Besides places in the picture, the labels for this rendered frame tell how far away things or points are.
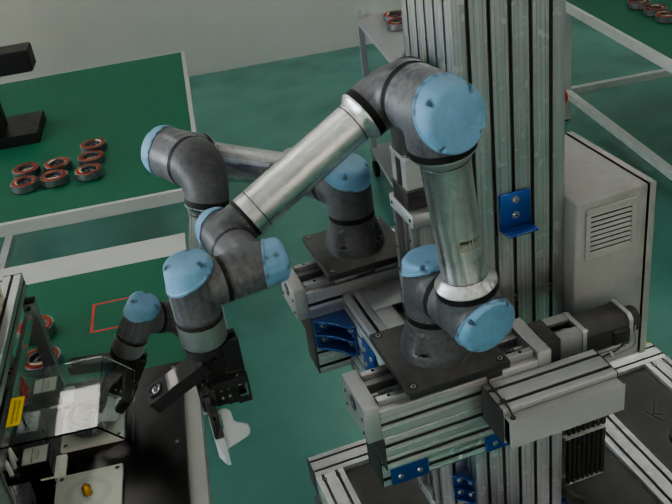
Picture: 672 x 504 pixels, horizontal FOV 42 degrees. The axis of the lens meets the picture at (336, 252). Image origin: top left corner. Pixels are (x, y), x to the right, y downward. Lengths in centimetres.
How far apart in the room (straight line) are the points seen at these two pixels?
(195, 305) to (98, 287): 156
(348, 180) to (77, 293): 112
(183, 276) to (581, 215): 98
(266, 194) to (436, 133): 30
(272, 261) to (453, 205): 33
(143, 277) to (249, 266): 154
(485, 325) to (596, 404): 39
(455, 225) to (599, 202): 56
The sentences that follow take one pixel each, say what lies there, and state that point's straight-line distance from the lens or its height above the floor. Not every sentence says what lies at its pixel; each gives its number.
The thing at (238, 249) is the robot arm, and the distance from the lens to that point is 137.
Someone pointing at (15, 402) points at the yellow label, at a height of 107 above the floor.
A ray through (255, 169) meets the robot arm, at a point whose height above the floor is 130.
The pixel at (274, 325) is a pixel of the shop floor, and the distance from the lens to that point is 383.
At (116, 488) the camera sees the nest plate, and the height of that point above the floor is 78.
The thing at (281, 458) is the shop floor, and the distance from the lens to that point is 318.
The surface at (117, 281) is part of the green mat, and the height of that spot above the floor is 75.
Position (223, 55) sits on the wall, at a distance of 714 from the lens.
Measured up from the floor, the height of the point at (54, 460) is 89.
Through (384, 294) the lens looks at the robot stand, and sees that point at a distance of 220.
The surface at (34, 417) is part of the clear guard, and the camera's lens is 187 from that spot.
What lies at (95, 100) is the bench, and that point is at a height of 75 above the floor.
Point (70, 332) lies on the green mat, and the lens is 270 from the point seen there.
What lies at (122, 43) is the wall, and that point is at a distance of 710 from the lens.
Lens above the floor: 215
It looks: 30 degrees down
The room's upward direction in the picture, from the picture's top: 8 degrees counter-clockwise
